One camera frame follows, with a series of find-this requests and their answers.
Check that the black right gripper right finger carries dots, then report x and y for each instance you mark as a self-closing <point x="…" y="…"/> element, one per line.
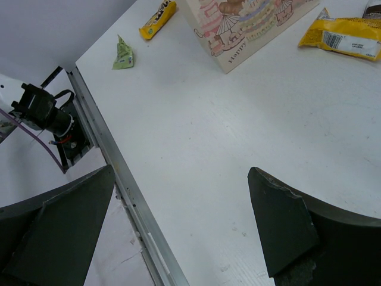
<point x="306" y="241"/>

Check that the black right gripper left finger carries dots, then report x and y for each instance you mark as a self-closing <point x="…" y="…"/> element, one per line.
<point x="50" y="239"/>

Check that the beige paper gift bag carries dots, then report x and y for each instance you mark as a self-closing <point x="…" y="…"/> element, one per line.
<point x="231" y="31"/>

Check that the small green candy packet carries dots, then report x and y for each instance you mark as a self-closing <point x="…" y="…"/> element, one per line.
<point x="125" y="56"/>

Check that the yellow snack bar wrapper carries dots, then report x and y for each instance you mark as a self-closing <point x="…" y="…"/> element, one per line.
<point x="357" y="37"/>

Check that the yellow M&M's candy pack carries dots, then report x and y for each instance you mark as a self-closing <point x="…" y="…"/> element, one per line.
<point x="165" y="12"/>

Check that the aluminium table front rail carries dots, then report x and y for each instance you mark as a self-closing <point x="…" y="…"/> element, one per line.
<point x="160" y="260"/>

